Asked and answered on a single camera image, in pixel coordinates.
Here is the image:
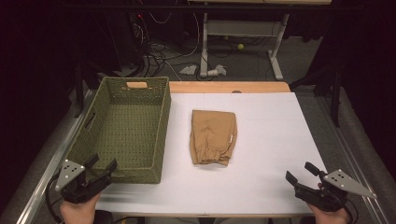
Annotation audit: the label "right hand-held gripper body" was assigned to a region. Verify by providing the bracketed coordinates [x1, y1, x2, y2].
[293, 168, 377, 213]

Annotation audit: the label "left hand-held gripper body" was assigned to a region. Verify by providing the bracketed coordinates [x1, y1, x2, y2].
[54, 159, 113, 205]

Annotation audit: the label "green woven basket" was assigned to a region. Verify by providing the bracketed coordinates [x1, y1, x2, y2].
[64, 76, 173, 185]

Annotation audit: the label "tan pants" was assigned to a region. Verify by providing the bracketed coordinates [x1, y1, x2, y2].
[189, 109, 238, 167]

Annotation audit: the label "person's right hand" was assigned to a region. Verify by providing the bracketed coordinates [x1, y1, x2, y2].
[306, 182, 351, 224]

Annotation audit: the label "person's left hand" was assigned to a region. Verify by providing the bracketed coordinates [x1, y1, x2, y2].
[59, 192, 103, 224]

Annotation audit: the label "white table mat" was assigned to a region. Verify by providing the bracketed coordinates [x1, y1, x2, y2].
[94, 91, 328, 217]

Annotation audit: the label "black metal stand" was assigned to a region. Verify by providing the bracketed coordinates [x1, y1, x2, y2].
[72, 60, 106, 119]
[289, 65, 344, 128]

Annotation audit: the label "wooden table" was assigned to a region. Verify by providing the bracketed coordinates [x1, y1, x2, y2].
[168, 81, 291, 93]

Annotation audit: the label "crumpled white paper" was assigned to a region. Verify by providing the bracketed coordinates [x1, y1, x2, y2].
[178, 64, 198, 76]
[206, 63, 228, 77]

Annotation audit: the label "left hand-held gripper black cable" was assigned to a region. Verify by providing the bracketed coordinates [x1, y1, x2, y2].
[44, 173, 64, 224]

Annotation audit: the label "hand-held gripper black cable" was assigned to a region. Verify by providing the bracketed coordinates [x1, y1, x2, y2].
[342, 199, 360, 224]
[44, 173, 64, 224]

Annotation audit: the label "right hand-held gripper black cable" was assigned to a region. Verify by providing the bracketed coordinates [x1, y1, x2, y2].
[342, 199, 360, 224]

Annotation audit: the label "silver metal rail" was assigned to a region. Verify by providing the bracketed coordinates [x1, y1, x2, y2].
[15, 89, 96, 224]
[313, 94, 389, 224]

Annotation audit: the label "tangle of floor cables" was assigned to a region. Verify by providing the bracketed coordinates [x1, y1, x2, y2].
[129, 10, 219, 82]

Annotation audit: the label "white desk frame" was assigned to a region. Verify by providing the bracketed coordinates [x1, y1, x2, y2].
[187, 0, 332, 81]

